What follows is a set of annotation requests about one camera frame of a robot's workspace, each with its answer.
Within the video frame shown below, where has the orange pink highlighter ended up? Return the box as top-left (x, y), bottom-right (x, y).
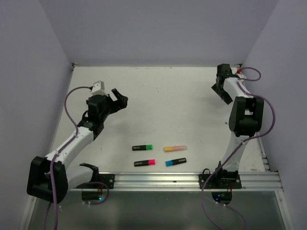
top-left (164, 145), bottom-right (187, 152)

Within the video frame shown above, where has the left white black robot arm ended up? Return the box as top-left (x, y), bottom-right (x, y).
top-left (26, 89), bottom-right (128, 204)

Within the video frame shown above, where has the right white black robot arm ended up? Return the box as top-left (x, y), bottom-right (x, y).
top-left (212, 64), bottom-right (264, 188)

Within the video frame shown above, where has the green black highlighter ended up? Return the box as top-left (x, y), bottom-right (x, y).
top-left (132, 145), bottom-right (153, 151)

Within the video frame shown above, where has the pink black highlighter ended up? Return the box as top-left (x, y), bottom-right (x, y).
top-left (134, 159), bottom-right (155, 167)

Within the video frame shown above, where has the blue black highlighter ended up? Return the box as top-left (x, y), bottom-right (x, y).
top-left (165, 158), bottom-right (187, 167)

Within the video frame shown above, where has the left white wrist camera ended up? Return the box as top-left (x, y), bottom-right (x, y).
top-left (91, 80), bottom-right (106, 95)

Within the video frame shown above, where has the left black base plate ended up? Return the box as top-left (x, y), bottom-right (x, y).
top-left (76, 173), bottom-right (115, 189)

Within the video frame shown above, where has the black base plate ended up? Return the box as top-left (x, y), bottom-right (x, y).
top-left (198, 173), bottom-right (242, 189)
top-left (76, 173), bottom-right (115, 189)

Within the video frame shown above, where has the right aluminium side rail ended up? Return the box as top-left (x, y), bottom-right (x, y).
top-left (257, 138), bottom-right (271, 172)

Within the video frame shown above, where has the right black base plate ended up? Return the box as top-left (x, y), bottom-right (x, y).
top-left (198, 173), bottom-right (242, 189)

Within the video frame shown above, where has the aluminium front rail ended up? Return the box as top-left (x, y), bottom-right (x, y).
top-left (69, 171), bottom-right (281, 191)

